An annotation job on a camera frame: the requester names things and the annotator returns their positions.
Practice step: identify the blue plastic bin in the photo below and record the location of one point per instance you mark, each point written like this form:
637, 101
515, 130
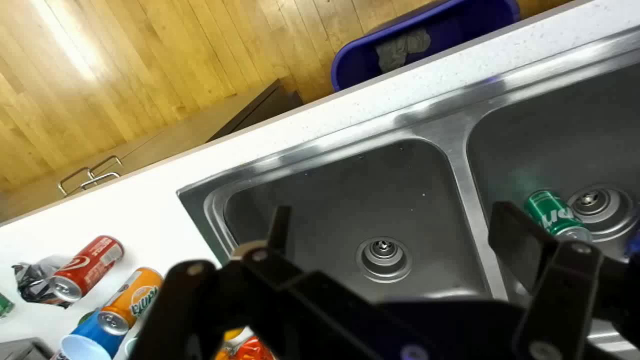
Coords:
426, 33

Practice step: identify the orange red chip bag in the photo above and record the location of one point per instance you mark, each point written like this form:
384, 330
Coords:
245, 345

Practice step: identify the crumpled silver wrapper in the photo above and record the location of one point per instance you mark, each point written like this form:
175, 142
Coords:
28, 281

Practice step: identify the green soda can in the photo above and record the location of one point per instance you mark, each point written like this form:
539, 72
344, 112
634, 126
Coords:
553, 213

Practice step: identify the wooden base cabinet drawers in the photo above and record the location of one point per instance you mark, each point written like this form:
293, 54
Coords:
167, 140

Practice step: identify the stainless steel double sink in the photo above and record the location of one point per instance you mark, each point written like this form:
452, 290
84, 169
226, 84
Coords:
372, 193

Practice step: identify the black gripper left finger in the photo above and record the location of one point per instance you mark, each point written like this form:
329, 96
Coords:
192, 306

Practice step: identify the blue plastic cup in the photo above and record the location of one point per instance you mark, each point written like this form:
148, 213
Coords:
90, 341

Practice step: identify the red soda can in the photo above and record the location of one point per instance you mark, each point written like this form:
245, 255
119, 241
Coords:
90, 264

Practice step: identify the orange soda can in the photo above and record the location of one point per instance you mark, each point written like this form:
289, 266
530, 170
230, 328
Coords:
133, 299

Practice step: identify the green flat packet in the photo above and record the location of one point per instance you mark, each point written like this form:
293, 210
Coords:
4, 305

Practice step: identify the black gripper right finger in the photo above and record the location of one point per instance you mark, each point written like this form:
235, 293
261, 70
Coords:
561, 293

